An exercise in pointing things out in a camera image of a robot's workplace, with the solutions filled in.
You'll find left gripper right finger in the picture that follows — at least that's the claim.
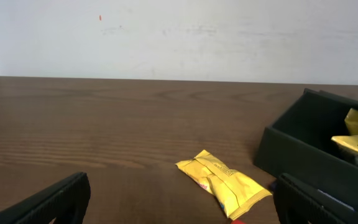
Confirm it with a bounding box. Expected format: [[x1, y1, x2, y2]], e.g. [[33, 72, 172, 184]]
[[273, 174, 358, 224]]

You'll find dark blue snack bar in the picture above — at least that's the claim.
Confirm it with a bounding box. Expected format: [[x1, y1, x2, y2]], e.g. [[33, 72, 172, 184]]
[[268, 180, 354, 211]]

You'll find yellow snack packet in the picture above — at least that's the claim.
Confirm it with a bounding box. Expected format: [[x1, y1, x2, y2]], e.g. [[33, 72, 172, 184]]
[[176, 150, 271, 220]]

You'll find dark green open box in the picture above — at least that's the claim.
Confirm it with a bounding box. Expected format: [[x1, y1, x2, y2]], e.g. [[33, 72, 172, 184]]
[[254, 89, 358, 212]]

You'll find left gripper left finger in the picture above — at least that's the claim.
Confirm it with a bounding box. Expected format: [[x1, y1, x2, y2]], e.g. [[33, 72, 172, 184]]
[[0, 172, 91, 224]]

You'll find red candy bag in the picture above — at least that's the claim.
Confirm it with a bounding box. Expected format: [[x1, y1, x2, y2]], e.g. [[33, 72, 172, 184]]
[[231, 220, 246, 224]]

